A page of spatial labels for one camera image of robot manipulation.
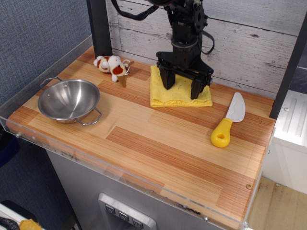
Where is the white aluminium block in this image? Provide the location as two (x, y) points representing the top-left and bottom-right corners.
(262, 90), (307, 193)

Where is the silver control panel with buttons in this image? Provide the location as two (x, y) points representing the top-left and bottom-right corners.
(98, 193), (157, 230)

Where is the stainless steel bowl with handles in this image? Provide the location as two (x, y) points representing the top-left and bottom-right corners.
(37, 77), (102, 126)

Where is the yellow handled toy knife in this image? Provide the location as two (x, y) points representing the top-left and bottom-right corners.
(211, 92), (246, 148)

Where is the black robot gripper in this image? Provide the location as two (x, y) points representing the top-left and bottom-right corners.
(156, 46), (214, 100)

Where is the black vertical post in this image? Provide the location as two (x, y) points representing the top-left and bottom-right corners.
(86, 0), (113, 57)
(269, 14), (307, 119)

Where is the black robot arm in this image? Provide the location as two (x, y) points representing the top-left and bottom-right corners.
(150, 0), (214, 99)

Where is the clear acrylic table guard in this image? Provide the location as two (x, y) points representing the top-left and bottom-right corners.
(4, 40), (275, 230)

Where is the black cable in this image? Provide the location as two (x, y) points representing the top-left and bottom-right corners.
(110, 0), (160, 22)

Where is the black vertical post left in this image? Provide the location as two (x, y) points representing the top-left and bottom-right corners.
(86, 0), (113, 57)

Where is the black vertical post right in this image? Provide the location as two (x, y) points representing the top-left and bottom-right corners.
(269, 14), (307, 119)

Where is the white brown plush dog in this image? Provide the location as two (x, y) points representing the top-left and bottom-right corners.
(93, 55), (134, 88)

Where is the yellow cloth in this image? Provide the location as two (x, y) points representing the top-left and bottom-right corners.
(150, 66), (213, 107)

